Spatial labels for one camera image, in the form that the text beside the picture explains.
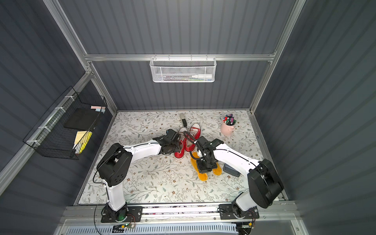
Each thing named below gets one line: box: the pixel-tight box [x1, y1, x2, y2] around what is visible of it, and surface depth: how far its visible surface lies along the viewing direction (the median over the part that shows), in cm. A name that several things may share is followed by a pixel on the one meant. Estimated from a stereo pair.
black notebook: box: [63, 107, 101, 131], surface depth 79 cm
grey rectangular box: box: [222, 163, 241, 178], surface depth 88 cm
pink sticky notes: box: [90, 105, 106, 115], surface depth 86 cm
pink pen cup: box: [220, 119, 237, 137], surface depth 101 cm
